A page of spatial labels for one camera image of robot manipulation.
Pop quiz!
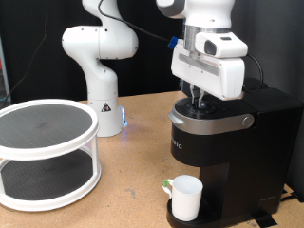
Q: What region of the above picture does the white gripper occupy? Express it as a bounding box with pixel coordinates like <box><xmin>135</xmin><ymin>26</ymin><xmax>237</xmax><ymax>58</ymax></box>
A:
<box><xmin>170</xmin><ymin>38</ymin><xmax>247</xmax><ymax>110</ymax></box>

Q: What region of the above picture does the black Keurig coffee machine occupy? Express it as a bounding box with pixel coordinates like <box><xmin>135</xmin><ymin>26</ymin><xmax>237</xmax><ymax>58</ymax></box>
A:
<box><xmin>166</xmin><ymin>77</ymin><xmax>304</xmax><ymax>228</ymax></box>

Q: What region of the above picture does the white mug with green-tipped handle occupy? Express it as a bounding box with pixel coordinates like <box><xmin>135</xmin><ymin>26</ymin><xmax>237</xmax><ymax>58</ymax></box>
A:
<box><xmin>161</xmin><ymin>174</ymin><xmax>204</xmax><ymax>222</ymax></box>

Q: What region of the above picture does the black backdrop curtain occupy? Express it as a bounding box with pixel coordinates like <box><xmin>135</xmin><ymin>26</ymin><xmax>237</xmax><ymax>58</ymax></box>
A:
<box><xmin>0</xmin><ymin>0</ymin><xmax>185</xmax><ymax>105</ymax></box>

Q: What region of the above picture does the dark grey partition panel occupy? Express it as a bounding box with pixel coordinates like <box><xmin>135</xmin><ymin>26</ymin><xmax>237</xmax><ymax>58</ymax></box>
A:
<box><xmin>180</xmin><ymin>0</ymin><xmax>304</xmax><ymax>202</ymax></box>

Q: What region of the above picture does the black tape strip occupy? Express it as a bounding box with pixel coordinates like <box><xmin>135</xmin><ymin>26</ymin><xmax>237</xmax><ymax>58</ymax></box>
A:
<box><xmin>251</xmin><ymin>210</ymin><xmax>278</xmax><ymax>228</ymax></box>

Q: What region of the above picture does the white two-tier turntable shelf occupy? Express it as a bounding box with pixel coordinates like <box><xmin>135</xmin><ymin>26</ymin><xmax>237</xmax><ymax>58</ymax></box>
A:
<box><xmin>0</xmin><ymin>99</ymin><xmax>103</xmax><ymax>213</ymax></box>

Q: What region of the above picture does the blue cable connector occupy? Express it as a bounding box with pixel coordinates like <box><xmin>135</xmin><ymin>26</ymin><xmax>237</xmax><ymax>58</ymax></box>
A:
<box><xmin>167</xmin><ymin>35</ymin><xmax>180</xmax><ymax>51</ymax></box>

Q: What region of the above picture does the short looped black cable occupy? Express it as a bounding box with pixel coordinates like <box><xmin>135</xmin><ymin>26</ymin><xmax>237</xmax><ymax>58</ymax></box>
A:
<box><xmin>242</xmin><ymin>54</ymin><xmax>265</xmax><ymax>94</ymax></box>

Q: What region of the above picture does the long black gripper cable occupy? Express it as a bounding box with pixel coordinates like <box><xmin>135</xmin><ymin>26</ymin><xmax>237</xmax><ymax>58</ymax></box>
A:
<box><xmin>1</xmin><ymin>0</ymin><xmax>171</xmax><ymax>105</ymax></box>

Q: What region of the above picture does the black machine power cord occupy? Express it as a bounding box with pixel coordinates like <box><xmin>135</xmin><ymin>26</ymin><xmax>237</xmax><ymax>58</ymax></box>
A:
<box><xmin>279</xmin><ymin>189</ymin><xmax>300</xmax><ymax>203</ymax></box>

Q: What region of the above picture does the grey metal frame post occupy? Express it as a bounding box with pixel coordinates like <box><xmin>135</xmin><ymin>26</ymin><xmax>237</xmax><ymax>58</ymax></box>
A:
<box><xmin>0</xmin><ymin>36</ymin><xmax>10</xmax><ymax>105</ymax></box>

